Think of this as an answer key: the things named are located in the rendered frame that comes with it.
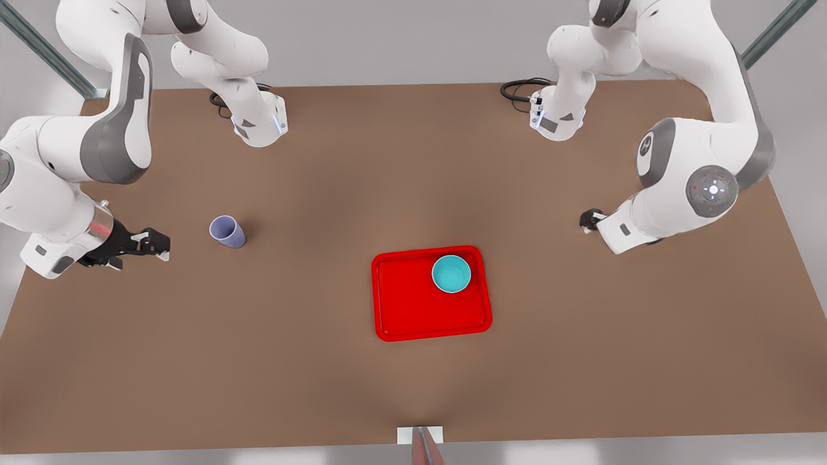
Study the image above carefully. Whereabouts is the lavender cup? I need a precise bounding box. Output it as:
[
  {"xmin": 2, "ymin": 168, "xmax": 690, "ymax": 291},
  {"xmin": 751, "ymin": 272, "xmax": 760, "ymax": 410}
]
[{"xmin": 209, "ymin": 215, "xmax": 247, "ymax": 249}]

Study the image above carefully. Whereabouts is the white post foot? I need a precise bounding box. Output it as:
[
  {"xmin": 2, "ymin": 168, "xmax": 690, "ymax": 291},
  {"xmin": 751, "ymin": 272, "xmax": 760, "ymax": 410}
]
[{"xmin": 396, "ymin": 426, "xmax": 445, "ymax": 445}]

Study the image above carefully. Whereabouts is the teal bowl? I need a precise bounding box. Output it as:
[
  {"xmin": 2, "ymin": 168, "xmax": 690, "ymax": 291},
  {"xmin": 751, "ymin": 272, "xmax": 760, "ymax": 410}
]
[{"xmin": 431, "ymin": 254, "xmax": 472, "ymax": 295}]

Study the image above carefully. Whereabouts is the red tray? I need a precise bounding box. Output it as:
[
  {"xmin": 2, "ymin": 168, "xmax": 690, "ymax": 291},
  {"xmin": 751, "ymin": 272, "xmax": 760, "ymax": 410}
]
[{"xmin": 371, "ymin": 245, "xmax": 494, "ymax": 342}]

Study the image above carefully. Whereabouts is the black cable loop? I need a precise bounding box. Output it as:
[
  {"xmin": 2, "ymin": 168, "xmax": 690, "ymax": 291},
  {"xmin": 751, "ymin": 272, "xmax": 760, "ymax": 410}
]
[
  {"xmin": 500, "ymin": 77, "xmax": 556, "ymax": 117},
  {"xmin": 209, "ymin": 82, "xmax": 273, "ymax": 121}
]

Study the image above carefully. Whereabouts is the silver frame post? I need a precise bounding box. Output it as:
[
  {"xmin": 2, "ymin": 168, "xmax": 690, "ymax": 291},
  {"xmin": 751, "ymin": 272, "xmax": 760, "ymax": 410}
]
[
  {"xmin": 740, "ymin": 0, "xmax": 819, "ymax": 69},
  {"xmin": 0, "ymin": 0, "xmax": 109, "ymax": 99},
  {"xmin": 411, "ymin": 426, "xmax": 448, "ymax": 465}
]

